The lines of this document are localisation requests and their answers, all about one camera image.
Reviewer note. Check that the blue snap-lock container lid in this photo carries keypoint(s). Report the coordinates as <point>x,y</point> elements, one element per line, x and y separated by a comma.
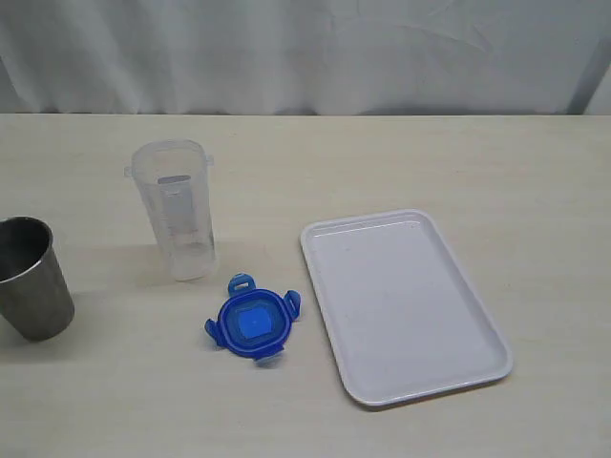
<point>254,323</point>

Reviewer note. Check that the stainless steel cup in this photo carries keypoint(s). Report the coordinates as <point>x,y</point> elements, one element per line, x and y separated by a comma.
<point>35,298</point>

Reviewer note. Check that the clear tall plastic container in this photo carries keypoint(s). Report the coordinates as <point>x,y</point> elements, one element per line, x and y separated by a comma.
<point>172,179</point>

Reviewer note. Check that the white rectangular plastic tray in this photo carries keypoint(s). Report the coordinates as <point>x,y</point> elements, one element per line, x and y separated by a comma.
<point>403,321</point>

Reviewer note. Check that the white backdrop curtain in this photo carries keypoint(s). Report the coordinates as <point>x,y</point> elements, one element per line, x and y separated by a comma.
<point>302,57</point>

